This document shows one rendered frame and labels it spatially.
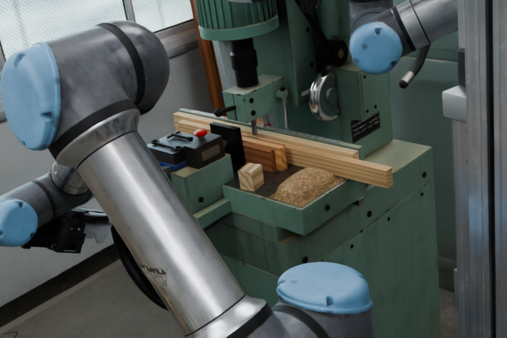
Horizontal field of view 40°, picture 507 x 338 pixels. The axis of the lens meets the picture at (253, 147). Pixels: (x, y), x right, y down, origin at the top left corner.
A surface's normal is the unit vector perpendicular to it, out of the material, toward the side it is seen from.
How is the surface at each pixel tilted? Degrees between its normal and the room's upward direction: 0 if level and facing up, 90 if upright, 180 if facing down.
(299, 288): 8
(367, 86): 90
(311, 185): 41
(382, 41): 90
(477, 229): 90
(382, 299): 90
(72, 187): 122
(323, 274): 8
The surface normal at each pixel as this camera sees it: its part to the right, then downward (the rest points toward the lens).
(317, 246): 0.71, 0.18
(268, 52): -0.69, 0.36
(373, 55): -0.13, 0.39
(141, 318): -0.14, -0.92
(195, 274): 0.24, -0.25
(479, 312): -0.84, 0.31
